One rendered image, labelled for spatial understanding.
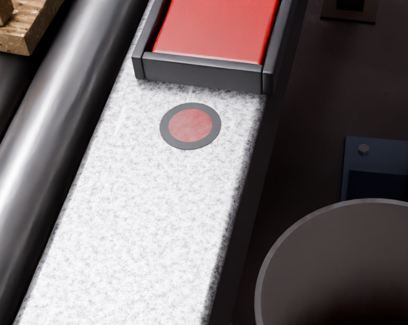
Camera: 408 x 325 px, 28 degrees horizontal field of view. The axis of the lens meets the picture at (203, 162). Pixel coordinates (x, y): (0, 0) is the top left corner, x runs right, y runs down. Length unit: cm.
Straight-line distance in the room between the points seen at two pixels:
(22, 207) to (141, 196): 6
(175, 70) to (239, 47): 4
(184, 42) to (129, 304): 15
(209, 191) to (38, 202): 8
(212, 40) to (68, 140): 9
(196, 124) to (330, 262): 75
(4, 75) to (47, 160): 7
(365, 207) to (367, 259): 12
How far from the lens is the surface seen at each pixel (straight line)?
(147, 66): 43
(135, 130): 42
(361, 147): 156
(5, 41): 46
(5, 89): 46
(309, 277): 115
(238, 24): 44
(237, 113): 42
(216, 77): 42
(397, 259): 115
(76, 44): 46
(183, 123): 41
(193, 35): 44
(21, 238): 39
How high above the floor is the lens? 123
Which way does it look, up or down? 51 degrees down
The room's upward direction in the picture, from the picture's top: 7 degrees counter-clockwise
